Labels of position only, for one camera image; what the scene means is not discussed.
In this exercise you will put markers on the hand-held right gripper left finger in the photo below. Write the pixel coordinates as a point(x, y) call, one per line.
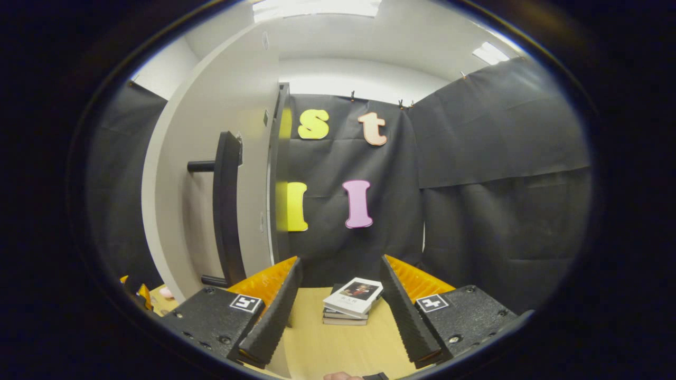
point(274, 316)

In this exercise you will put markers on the white book with portrait cover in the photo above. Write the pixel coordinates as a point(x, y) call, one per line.
point(354, 295)

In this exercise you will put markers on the dark grey book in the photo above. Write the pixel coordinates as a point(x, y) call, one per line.
point(343, 318)

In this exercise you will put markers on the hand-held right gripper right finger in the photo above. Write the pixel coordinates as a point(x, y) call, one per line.
point(406, 316)

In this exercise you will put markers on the black backdrop cloth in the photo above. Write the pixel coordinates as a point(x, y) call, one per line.
point(475, 184)

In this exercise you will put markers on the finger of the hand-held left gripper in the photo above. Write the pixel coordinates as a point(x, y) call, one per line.
point(145, 298)

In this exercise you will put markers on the small ceiling light panel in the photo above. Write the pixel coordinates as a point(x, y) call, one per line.
point(491, 53)

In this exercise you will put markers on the small pink object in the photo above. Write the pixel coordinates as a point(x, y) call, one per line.
point(167, 293)

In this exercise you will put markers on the large ceiling light panel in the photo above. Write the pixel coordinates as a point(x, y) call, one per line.
point(317, 8)

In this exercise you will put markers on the beige cabinet door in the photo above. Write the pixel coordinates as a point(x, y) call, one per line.
point(211, 95)

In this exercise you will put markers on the dark grey cabinet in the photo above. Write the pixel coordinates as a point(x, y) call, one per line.
point(281, 158)

